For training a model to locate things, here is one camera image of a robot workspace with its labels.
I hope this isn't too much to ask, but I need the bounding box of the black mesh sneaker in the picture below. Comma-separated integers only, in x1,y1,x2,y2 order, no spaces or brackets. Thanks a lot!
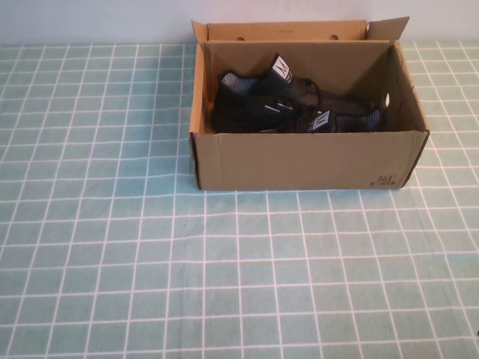
261,106,386,134
210,52,377,134

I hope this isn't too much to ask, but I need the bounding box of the brown cardboard shoe box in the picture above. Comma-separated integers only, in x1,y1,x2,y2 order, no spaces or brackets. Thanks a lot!
189,15,431,191

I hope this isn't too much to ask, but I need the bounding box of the green white checked tablecloth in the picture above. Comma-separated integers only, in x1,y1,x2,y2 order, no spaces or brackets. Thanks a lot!
0,40,479,359

